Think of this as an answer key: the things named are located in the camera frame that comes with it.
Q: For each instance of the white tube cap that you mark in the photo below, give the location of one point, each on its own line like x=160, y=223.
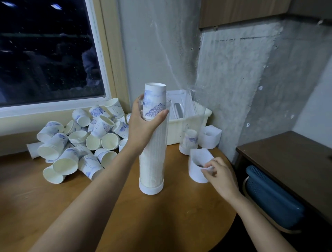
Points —
x=197, y=169

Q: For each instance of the clear cup dispenser tube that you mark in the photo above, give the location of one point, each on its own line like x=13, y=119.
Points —
x=153, y=166

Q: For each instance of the brown wooden wall cabinet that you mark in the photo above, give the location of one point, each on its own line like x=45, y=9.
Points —
x=244, y=11

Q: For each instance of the dark wooden side counter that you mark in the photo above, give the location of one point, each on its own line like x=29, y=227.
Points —
x=290, y=161

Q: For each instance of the translucent plastic box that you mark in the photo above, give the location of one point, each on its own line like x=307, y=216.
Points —
x=179, y=127

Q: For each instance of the person's right forearm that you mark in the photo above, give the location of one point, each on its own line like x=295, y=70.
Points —
x=259, y=226

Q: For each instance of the person's left forearm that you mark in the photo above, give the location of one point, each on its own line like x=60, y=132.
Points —
x=85, y=207

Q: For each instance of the black object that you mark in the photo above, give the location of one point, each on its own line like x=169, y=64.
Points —
x=330, y=157

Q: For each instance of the clear plastic bag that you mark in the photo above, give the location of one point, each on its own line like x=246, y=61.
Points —
x=196, y=101

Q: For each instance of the pile of paper cups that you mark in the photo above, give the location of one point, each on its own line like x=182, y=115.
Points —
x=72, y=150

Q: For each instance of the person's right hand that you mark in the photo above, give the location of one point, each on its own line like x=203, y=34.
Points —
x=223, y=181

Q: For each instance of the person's left hand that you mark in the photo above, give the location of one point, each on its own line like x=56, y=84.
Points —
x=140, y=130

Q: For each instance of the white framed window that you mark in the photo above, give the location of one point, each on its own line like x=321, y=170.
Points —
x=52, y=52

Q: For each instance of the blue bin with tan rim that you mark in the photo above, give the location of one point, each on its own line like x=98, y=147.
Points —
x=272, y=194

